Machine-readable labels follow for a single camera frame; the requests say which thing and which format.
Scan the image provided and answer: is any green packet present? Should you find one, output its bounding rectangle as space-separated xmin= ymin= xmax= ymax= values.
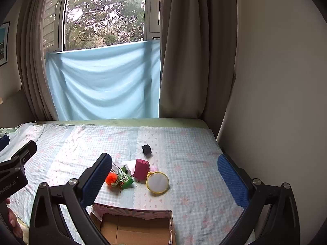
xmin=115 ymin=166 xmax=134 ymax=190

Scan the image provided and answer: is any white cloth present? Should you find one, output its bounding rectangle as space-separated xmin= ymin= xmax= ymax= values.
xmin=125 ymin=159 xmax=137 ymax=175

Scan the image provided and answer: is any cardboard box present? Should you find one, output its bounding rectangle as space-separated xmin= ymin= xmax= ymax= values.
xmin=90 ymin=203 xmax=177 ymax=245

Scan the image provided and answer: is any window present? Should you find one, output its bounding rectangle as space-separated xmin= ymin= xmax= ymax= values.
xmin=42 ymin=0 xmax=161 ymax=55

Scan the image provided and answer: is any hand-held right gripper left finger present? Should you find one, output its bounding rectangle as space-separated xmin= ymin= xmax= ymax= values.
xmin=29 ymin=153 xmax=113 ymax=245

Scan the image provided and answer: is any beige curtain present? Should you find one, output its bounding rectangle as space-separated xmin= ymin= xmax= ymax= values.
xmin=159 ymin=0 xmax=237 ymax=133
xmin=16 ymin=0 xmax=60 ymax=122

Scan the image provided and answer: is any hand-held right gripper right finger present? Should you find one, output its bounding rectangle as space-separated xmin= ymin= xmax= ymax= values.
xmin=217 ymin=154 xmax=300 ymax=245

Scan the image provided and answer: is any wall poster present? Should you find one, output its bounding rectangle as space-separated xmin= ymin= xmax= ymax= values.
xmin=0 ymin=22 xmax=11 ymax=67

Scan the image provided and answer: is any green mattress sheet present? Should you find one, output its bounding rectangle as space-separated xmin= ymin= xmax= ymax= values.
xmin=34 ymin=118 xmax=212 ymax=129

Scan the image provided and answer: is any light blue hanging cloth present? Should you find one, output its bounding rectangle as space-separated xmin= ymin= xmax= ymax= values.
xmin=45 ymin=40 xmax=161 ymax=120

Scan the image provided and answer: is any person's left hand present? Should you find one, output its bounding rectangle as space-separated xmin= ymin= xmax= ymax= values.
xmin=4 ymin=198 xmax=24 ymax=238

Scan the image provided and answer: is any orange pompom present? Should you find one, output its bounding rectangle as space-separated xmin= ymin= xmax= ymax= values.
xmin=105 ymin=172 xmax=122 ymax=190

